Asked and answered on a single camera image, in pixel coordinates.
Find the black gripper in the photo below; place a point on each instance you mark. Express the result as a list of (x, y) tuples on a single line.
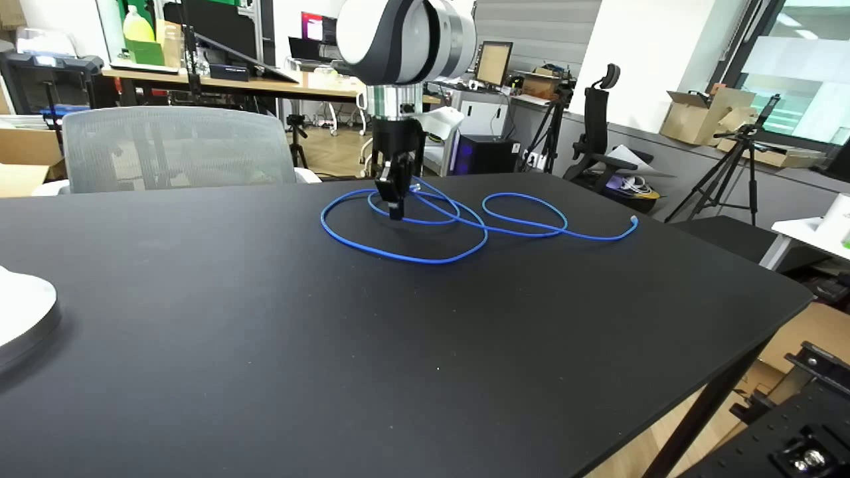
[(397, 149)]

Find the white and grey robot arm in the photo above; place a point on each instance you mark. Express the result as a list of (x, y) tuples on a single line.
[(393, 49)]

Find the framed picture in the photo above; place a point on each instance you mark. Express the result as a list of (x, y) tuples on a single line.
[(493, 63)]

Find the black office chair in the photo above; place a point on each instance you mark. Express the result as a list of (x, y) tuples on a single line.
[(594, 167)]

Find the grey mesh office chair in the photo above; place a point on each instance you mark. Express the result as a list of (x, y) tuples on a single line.
[(173, 148)]

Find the open cardboard box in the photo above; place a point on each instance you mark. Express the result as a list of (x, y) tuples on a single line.
[(691, 118)]

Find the wooden workbench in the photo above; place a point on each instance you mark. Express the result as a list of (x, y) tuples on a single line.
[(307, 86)]

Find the white round object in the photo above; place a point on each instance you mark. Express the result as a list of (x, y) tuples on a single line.
[(26, 302)]

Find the black perforated metal plate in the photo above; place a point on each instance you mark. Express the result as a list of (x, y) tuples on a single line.
[(801, 436)]

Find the black camera tripod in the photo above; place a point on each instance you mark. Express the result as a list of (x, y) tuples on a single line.
[(711, 191)]

